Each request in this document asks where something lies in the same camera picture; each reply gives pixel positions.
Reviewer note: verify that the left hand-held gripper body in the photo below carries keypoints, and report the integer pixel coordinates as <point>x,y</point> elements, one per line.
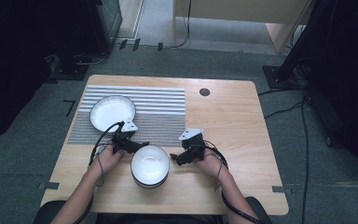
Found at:
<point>123,137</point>

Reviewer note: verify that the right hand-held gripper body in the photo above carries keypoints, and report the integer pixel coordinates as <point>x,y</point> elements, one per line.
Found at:
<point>194,144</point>

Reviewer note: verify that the white plate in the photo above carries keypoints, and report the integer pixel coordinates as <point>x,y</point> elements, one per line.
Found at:
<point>110,112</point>

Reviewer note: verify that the person's right hand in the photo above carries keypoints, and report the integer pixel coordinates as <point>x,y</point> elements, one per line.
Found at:
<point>213,165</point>

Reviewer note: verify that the person's left hand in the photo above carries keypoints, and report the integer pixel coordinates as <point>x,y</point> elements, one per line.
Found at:
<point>107,160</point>

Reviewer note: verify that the grey striped placemat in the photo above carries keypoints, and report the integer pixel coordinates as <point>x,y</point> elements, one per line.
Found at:
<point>161,124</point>

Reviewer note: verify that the black corner floor tape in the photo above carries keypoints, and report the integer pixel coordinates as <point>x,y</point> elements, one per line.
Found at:
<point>71,107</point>

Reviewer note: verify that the black stand base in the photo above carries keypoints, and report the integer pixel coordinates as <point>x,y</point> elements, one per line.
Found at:
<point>70,70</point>

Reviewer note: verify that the grey tape strip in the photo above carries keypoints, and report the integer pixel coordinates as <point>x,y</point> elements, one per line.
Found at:
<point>279,189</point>
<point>51,185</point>

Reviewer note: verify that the black floor tape strip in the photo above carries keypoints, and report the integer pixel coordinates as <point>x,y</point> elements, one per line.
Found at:
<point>123,44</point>
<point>136,44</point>
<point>160,46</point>

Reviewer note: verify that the black cabinet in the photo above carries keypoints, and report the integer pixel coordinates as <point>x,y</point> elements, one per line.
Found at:
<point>105,21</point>

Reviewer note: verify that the black stand with base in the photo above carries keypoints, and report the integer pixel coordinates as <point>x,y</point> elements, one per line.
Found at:
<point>292,62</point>

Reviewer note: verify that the beige wooden furniture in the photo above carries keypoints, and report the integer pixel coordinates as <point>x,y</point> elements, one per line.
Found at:
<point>245,11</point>

